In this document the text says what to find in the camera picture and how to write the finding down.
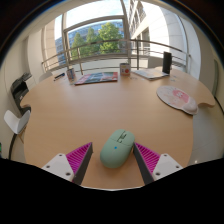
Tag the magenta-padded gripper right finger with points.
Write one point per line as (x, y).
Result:
(166, 165)

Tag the red dark magazine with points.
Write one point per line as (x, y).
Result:
(96, 78)

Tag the black printer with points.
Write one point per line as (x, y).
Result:
(19, 90)

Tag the metal balcony railing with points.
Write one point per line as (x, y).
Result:
(100, 42)

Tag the printed drinking glass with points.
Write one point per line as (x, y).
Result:
(71, 74)

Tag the white mug with red print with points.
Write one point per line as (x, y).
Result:
(125, 69)

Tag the tall black cylinder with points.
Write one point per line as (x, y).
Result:
(167, 62)

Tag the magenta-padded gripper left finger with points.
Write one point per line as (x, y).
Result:
(58, 165)

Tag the light blue magazine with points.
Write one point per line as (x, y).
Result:
(150, 73)

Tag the mint green computer mouse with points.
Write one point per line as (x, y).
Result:
(116, 150)

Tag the black pen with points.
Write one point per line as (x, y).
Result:
(59, 76)

